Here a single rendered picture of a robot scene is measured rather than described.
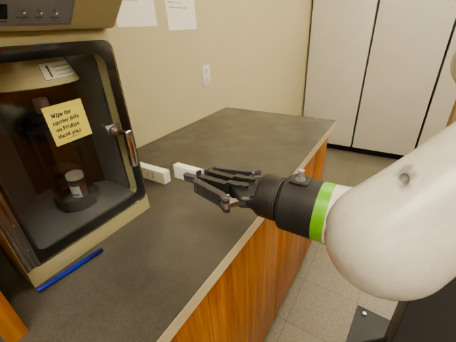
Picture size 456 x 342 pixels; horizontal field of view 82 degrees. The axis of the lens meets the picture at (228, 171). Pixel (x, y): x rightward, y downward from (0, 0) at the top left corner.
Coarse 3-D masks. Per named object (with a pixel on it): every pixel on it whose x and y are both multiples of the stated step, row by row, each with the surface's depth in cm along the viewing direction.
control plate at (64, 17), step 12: (0, 0) 36; (12, 0) 37; (24, 0) 38; (36, 0) 39; (48, 0) 40; (60, 0) 42; (72, 0) 43; (12, 12) 38; (36, 12) 41; (48, 12) 42; (60, 12) 43; (72, 12) 45; (0, 24) 39; (12, 24) 40; (24, 24) 41; (36, 24) 42; (48, 24) 44; (60, 24) 45
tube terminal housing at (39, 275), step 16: (0, 32) 41; (16, 32) 43; (32, 32) 45; (48, 32) 47; (64, 32) 49; (80, 32) 51; (96, 32) 54; (128, 208) 71; (144, 208) 76; (112, 224) 68; (0, 240) 52; (80, 240) 61; (96, 240) 65; (16, 256) 50; (64, 256) 59; (32, 272) 53; (48, 272) 56
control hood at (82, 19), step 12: (84, 0) 45; (96, 0) 46; (108, 0) 48; (120, 0) 50; (84, 12) 46; (96, 12) 48; (108, 12) 50; (72, 24) 47; (84, 24) 49; (96, 24) 50; (108, 24) 52
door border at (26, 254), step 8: (0, 192) 45; (0, 200) 45; (0, 208) 45; (8, 208) 46; (0, 216) 46; (8, 216) 47; (8, 224) 47; (16, 224) 48; (8, 232) 47; (16, 232) 48; (8, 240) 47; (16, 240) 49; (24, 240) 50; (24, 248) 50; (32, 248) 51; (24, 256) 51; (32, 256) 52; (32, 264) 52; (40, 264) 53
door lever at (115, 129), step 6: (114, 126) 60; (114, 132) 61; (120, 132) 59; (126, 132) 58; (126, 138) 59; (132, 138) 60; (126, 144) 60; (132, 144) 60; (132, 150) 60; (132, 156) 61; (132, 162) 61
